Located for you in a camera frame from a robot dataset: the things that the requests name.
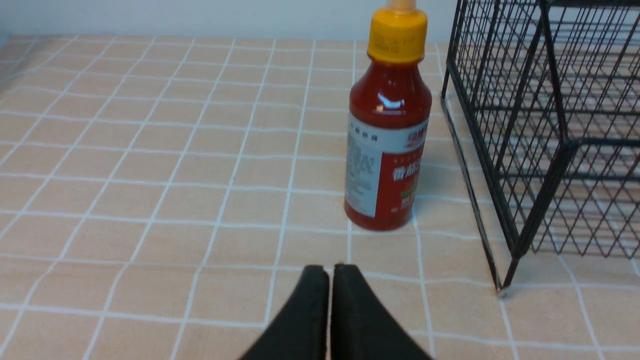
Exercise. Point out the black wire mesh shelf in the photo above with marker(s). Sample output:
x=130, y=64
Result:
x=549, y=90

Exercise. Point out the red sauce bottle yellow cap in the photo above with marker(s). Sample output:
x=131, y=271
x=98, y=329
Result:
x=389, y=111

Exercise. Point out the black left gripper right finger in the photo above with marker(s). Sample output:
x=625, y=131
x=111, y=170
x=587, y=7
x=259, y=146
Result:
x=361, y=328

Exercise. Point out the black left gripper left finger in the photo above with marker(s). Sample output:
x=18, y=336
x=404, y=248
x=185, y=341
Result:
x=299, y=330

